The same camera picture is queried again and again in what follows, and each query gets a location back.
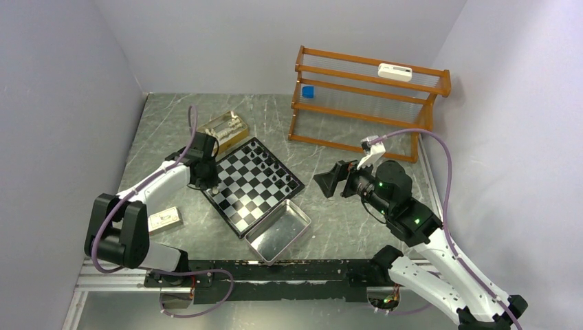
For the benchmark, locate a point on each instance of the white rectangular device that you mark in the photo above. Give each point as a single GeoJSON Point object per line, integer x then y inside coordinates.
{"type": "Point", "coordinates": [395, 72]}

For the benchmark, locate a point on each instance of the black white chessboard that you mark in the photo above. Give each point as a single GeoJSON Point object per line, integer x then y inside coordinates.
{"type": "Point", "coordinates": [252, 182]}

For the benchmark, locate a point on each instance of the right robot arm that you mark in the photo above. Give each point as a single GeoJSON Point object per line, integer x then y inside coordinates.
{"type": "Point", "coordinates": [461, 291]}

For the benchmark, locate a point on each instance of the small white card box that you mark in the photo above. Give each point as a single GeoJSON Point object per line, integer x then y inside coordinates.
{"type": "Point", "coordinates": [164, 220]}

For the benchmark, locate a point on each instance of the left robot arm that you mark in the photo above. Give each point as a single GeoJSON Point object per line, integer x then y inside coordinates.
{"type": "Point", "coordinates": [118, 230]}

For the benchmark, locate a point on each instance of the orange wooden rack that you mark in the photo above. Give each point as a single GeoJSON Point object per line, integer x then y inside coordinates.
{"type": "Point", "coordinates": [347, 86]}

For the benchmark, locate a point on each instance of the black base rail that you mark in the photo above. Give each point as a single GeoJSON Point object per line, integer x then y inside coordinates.
{"type": "Point", "coordinates": [238, 280]}

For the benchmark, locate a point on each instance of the silver metal tin lid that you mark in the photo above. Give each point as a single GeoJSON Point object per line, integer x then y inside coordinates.
{"type": "Point", "coordinates": [274, 234]}

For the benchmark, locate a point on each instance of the blue cube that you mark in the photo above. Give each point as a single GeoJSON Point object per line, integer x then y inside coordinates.
{"type": "Point", "coordinates": [307, 91]}

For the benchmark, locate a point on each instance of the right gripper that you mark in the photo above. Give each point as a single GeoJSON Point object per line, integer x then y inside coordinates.
{"type": "Point", "coordinates": [328, 181]}

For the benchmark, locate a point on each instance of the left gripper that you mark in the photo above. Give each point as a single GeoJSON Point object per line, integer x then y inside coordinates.
{"type": "Point", "coordinates": [212, 181]}

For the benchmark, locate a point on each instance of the gold tin of white pieces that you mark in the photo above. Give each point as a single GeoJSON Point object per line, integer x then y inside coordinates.
{"type": "Point", "coordinates": [228, 128]}

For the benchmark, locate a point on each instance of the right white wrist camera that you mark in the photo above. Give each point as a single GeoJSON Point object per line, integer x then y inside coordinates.
{"type": "Point", "coordinates": [373, 149]}

